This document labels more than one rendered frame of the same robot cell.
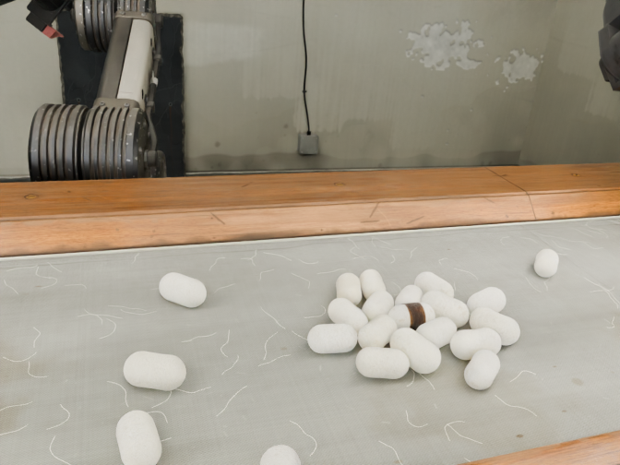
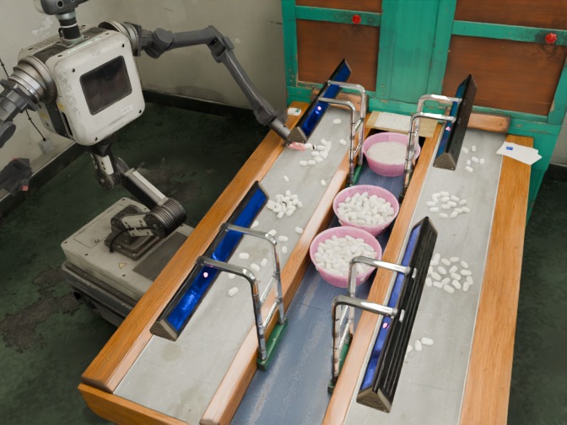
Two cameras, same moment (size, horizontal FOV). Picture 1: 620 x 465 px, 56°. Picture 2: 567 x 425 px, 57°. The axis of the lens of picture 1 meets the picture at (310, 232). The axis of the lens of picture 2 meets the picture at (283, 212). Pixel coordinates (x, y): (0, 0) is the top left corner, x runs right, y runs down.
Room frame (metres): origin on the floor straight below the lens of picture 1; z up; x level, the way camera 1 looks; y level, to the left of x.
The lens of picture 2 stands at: (-0.83, 1.14, 2.17)
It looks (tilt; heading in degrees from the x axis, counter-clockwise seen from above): 41 degrees down; 315
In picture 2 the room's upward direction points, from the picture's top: 4 degrees counter-clockwise
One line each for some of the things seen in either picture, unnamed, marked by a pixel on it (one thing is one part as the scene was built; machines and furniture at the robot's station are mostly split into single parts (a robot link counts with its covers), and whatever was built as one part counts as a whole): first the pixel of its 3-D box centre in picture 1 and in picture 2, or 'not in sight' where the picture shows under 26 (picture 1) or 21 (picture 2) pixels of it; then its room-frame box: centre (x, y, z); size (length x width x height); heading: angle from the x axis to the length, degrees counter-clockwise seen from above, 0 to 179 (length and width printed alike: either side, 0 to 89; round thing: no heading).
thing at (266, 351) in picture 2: not in sight; (245, 297); (0.03, 0.46, 0.90); 0.20 x 0.19 x 0.45; 110
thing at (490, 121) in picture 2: not in sight; (476, 119); (0.01, -1.05, 0.83); 0.30 x 0.06 x 0.07; 20
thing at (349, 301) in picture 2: not in sight; (369, 332); (-0.34, 0.32, 0.90); 0.20 x 0.19 x 0.45; 110
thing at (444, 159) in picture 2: not in sight; (458, 117); (-0.09, -0.62, 1.08); 0.62 x 0.08 x 0.07; 110
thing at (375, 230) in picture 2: not in sight; (364, 213); (0.08, -0.27, 0.72); 0.27 x 0.27 x 0.10
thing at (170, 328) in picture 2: not in sight; (215, 250); (0.11, 0.48, 1.08); 0.62 x 0.08 x 0.07; 110
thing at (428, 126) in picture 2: not in sight; (401, 123); (0.31, -0.89, 0.77); 0.33 x 0.15 x 0.01; 20
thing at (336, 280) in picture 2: not in sight; (345, 259); (-0.01, -0.01, 0.72); 0.27 x 0.27 x 0.10
